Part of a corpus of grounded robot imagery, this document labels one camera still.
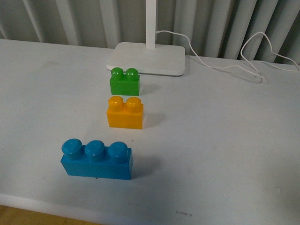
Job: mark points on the green two-stud block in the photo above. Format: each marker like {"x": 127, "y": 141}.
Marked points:
{"x": 125, "y": 83}

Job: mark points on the yellow two-stud block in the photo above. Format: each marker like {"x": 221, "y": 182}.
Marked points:
{"x": 127, "y": 114}

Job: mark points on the blue three-stud block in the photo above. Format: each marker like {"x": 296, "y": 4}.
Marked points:
{"x": 97, "y": 160}

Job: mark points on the white lamp stand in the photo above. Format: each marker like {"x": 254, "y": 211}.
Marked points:
{"x": 149, "y": 58}

